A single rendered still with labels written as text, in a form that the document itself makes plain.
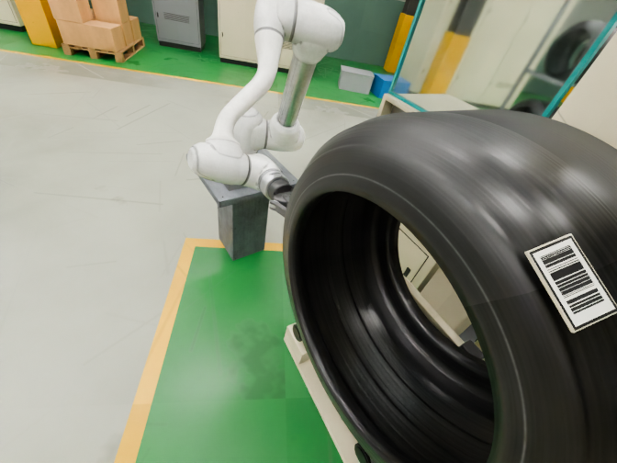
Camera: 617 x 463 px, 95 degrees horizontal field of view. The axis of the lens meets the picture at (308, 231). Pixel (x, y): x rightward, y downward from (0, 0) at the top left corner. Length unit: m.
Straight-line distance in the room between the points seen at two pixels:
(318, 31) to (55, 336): 1.86
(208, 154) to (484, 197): 0.73
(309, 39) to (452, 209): 1.01
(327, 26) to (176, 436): 1.75
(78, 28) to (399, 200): 5.91
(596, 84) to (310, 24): 0.85
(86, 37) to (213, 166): 5.27
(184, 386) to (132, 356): 0.31
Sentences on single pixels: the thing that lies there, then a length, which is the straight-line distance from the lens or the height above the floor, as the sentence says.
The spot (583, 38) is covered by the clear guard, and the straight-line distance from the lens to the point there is 0.99.
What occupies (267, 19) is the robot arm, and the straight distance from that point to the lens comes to 1.17.
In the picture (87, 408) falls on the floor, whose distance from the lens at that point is 1.77.
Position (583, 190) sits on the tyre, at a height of 1.48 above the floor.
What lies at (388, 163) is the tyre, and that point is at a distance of 0.33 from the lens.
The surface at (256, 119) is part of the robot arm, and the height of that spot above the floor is 0.97.
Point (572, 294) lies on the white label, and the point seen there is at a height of 1.44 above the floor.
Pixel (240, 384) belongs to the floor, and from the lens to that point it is 1.66.
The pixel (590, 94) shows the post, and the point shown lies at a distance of 0.65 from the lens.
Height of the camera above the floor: 1.57
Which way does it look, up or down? 42 degrees down
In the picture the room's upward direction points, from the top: 13 degrees clockwise
